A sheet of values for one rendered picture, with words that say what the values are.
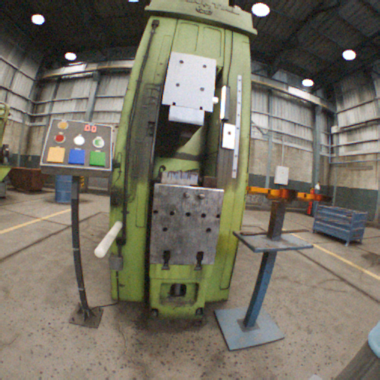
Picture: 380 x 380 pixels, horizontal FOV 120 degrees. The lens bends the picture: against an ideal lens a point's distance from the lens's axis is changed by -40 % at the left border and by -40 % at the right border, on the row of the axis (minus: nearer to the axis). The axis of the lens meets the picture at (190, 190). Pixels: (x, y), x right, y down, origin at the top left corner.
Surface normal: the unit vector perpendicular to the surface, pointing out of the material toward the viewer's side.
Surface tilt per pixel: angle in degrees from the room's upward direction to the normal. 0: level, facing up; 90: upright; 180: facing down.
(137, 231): 90
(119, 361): 0
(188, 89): 90
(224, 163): 90
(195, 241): 90
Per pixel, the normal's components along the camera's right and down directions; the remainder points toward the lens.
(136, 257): 0.19, 0.07
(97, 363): 0.11, -0.99
